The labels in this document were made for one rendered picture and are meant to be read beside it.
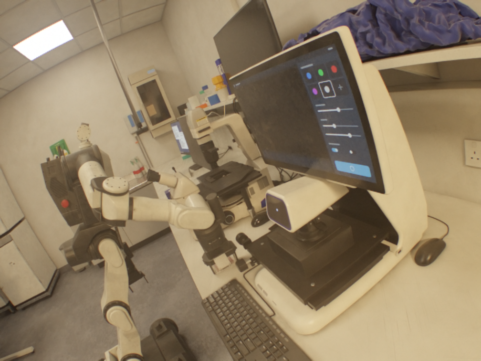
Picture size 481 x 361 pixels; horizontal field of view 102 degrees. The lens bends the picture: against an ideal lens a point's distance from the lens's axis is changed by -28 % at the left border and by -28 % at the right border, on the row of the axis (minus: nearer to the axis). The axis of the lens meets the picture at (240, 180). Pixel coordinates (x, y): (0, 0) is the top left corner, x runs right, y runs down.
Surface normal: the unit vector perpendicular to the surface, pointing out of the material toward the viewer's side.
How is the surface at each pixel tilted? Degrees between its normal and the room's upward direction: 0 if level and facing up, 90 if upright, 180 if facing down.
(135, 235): 90
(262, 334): 5
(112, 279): 109
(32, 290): 90
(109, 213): 81
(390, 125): 90
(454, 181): 90
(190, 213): 102
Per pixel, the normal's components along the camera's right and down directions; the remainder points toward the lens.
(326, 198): 0.40, -0.01
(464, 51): -0.85, 0.44
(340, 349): -0.36, -0.88
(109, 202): -0.38, 0.29
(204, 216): 0.39, 0.37
